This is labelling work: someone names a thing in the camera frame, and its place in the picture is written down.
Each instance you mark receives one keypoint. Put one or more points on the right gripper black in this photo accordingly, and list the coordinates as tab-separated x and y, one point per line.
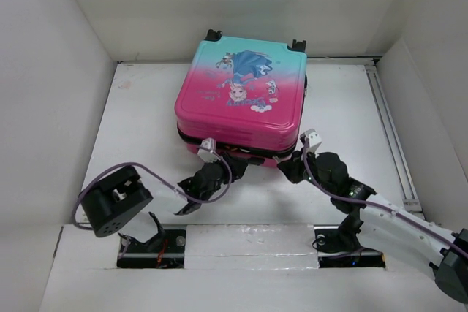
292	166

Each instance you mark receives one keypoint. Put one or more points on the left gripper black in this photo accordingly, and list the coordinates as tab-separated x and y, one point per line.
236	166

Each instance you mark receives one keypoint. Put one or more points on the pink teal kids suitcase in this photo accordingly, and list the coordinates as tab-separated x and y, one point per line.
246	94

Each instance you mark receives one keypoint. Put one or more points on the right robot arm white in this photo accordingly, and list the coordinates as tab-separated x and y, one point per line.
374	222

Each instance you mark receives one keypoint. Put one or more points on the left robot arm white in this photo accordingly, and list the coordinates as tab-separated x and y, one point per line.
117	195

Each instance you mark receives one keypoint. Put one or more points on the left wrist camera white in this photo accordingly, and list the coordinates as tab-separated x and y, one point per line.
208	149

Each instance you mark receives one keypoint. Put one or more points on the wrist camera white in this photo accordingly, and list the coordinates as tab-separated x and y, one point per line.
208	149
311	140

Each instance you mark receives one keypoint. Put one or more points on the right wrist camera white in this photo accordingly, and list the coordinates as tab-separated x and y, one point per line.
311	140

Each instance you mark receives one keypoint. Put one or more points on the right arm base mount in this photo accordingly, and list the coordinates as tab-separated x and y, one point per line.
338	247

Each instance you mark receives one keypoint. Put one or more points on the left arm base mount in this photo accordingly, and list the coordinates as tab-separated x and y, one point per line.
167	253

